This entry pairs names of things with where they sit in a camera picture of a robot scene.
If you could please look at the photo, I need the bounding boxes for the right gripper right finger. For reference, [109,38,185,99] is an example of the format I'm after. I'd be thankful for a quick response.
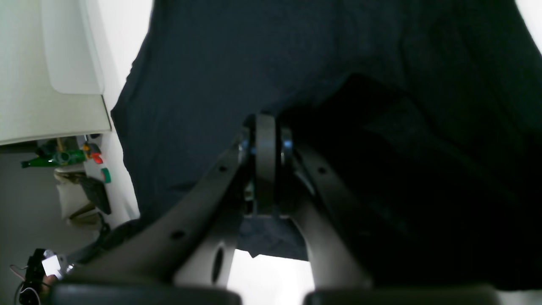
[275,126,373,290]

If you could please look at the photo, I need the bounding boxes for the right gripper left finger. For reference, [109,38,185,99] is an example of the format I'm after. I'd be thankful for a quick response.
[64,114,256,289]

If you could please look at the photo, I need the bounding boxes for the black T-shirt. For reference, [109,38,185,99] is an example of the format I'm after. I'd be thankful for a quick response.
[111,0,541,290]

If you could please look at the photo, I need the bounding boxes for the green glass bottle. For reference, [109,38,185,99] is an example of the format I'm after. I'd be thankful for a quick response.
[20,150,86,169]

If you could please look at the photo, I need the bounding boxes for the white left partition panel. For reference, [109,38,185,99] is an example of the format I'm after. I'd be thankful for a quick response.
[0,0,111,145]

